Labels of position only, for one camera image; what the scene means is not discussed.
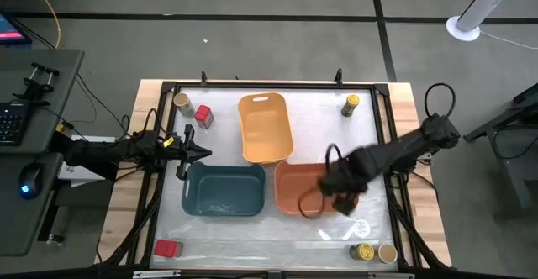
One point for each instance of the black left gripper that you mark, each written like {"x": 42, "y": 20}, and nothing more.
{"x": 187, "y": 153}

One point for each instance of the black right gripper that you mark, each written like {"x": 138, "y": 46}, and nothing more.
{"x": 342, "y": 180}

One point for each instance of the red cube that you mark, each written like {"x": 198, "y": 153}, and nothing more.
{"x": 167, "y": 248}
{"x": 204, "y": 117}

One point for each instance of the beige lid spice jar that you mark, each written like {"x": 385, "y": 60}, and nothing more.
{"x": 387, "y": 254}
{"x": 183, "y": 104}

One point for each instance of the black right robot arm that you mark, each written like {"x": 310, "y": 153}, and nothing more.
{"x": 403, "y": 148}

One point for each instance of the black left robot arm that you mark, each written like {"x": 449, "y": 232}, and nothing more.
{"x": 126, "y": 148}

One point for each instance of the teal plastic bin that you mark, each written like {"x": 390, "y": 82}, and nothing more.
{"x": 223, "y": 191}

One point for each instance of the orange plastic bin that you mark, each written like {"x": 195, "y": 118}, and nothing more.
{"x": 294, "y": 186}

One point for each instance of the yellow plastic bin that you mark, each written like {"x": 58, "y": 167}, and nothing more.
{"x": 265, "y": 127}

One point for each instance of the clear plastic sheet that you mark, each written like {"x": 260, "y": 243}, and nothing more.
{"x": 319, "y": 127}

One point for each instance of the white box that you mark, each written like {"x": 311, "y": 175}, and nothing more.
{"x": 80, "y": 176}

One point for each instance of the black computer mouse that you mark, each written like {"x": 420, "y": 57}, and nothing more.
{"x": 30, "y": 180}

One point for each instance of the black desk clamp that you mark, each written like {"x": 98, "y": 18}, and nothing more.
{"x": 38, "y": 83}

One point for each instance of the black metal stand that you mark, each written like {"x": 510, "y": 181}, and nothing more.
{"x": 517, "y": 153}

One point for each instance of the grey desk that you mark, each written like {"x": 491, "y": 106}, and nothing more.
{"x": 25, "y": 220}

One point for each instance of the black keyboard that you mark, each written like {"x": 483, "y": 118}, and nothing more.
{"x": 12, "y": 123}

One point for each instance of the computer monitor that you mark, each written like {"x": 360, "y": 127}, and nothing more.
{"x": 10, "y": 29}

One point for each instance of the tower fan with round base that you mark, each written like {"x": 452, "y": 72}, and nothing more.
{"x": 483, "y": 6}

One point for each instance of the black frame clamp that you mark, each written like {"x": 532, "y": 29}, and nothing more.
{"x": 338, "y": 76}
{"x": 204, "y": 78}

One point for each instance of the black metal table frame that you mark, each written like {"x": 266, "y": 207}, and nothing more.
{"x": 273, "y": 85}

